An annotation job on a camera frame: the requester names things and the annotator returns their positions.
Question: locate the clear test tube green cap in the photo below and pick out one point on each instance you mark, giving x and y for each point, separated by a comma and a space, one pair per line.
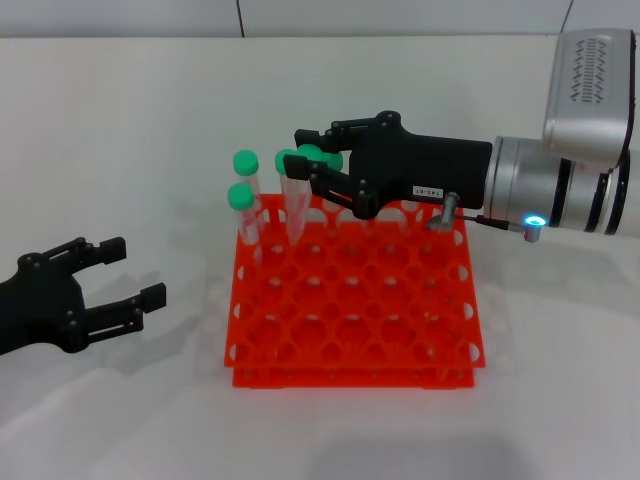
411, 205
240, 196
279, 161
333, 161
245, 162
298, 210

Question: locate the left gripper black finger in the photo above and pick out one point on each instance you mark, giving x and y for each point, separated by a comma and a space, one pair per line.
100, 247
130, 312

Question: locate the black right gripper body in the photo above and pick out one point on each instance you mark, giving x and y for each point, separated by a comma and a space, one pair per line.
425, 165

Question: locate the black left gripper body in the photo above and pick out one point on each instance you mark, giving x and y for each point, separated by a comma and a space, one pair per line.
40, 305

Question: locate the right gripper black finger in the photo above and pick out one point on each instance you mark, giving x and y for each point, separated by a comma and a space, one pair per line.
330, 182
340, 137

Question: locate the orange plastic test tube rack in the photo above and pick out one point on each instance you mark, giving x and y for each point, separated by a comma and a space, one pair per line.
350, 377

